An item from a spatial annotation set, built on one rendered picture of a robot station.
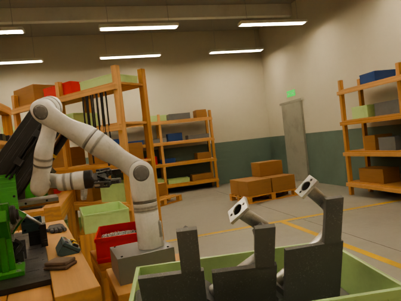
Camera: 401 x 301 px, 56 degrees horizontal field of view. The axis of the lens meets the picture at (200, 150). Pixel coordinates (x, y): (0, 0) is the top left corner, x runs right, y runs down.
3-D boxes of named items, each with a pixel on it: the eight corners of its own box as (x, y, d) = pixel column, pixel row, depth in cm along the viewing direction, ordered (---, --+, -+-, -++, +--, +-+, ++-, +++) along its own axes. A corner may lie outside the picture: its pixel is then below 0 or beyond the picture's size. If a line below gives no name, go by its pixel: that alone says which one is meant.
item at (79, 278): (66, 240, 258) (63, 219, 257) (106, 331, 121) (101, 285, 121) (44, 245, 252) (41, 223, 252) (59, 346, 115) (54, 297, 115)
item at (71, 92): (135, 266, 427) (111, 55, 422) (22, 251, 558) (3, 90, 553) (166, 252, 472) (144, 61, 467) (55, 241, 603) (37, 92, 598)
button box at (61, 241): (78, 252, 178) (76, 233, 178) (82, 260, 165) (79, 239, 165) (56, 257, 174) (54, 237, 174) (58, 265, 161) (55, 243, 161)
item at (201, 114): (219, 187, 1066) (211, 108, 1062) (105, 203, 987) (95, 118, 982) (214, 185, 1119) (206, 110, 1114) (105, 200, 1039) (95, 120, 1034)
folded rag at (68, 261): (42, 270, 143) (42, 263, 143) (55, 263, 151) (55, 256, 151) (65, 270, 141) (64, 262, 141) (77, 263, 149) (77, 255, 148)
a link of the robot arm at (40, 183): (27, 197, 146) (30, 165, 142) (32, 187, 154) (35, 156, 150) (46, 199, 148) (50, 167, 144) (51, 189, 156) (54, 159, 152)
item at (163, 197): (157, 200, 944) (154, 182, 943) (182, 200, 898) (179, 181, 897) (121, 210, 846) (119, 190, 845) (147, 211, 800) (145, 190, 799)
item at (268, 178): (276, 192, 862) (273, 159, 860) (298, 194, 788) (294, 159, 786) (230, 200, 816) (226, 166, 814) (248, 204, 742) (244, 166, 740)
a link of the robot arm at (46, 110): (34, 94, 134) (95, 135, 137) (46, 91, 143) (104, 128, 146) (22, 115, 136) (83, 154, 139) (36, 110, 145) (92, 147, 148)
